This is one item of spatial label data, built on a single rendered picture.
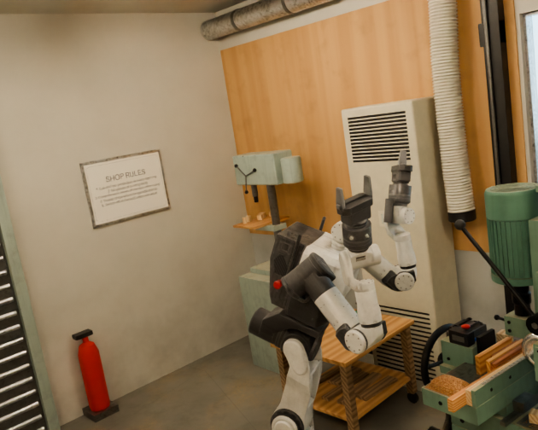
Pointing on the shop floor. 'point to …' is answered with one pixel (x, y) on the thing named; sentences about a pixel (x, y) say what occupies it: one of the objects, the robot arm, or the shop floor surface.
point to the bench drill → (255, 165)
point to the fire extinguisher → (94, 380)
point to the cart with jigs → (359, 374)
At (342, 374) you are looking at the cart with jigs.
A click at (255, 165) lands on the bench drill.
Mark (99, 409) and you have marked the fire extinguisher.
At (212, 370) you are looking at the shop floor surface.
